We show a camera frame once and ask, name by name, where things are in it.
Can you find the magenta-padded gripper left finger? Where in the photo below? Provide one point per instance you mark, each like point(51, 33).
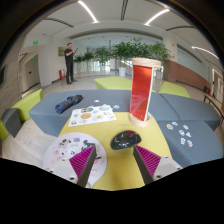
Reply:
point(81, 163)

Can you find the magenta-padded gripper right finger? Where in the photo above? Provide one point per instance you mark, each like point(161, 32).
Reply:
point(150, 161)

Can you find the black computer mouse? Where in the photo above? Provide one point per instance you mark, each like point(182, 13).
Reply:
point(125, 140)

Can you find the round white printed mouse pad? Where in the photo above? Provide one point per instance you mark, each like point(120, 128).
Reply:
point(63, 146)

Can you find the white sticker sheet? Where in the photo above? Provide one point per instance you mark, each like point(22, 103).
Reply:
point(91, 116)

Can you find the grey upholstered bench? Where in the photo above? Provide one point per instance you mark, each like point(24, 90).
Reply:
point(200, 150)
point(186, 108)
point(50, 113)

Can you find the red translucent cylinder stand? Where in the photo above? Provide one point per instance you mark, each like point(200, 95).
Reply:
point(141, 90)

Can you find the yellow-green sofa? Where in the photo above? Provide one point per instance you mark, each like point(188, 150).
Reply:
point(28, 103)

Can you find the dark grey ottoman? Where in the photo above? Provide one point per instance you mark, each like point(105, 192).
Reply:
point(11, 121)

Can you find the yellow-green upholstered bench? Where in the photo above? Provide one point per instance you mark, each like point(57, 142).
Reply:
point(111, 83)

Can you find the red fire extinguisher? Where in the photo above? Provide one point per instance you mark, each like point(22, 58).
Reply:
point(61, 74)

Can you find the person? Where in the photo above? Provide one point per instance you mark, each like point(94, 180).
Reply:
point(69, 61)

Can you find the row of potted plants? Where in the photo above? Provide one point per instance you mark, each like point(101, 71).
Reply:
point(128, 50)

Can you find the green exit sign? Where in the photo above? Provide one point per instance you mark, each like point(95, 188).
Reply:
point(32, 58)
point(35, 42)

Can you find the ceiling light strips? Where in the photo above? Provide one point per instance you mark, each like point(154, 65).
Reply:
point(88, 11)

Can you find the framed wall plaque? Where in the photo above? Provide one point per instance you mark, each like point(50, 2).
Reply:
point(61, 51)

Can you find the dark wall screen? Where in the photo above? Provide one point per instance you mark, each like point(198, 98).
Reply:
point(2, 76)

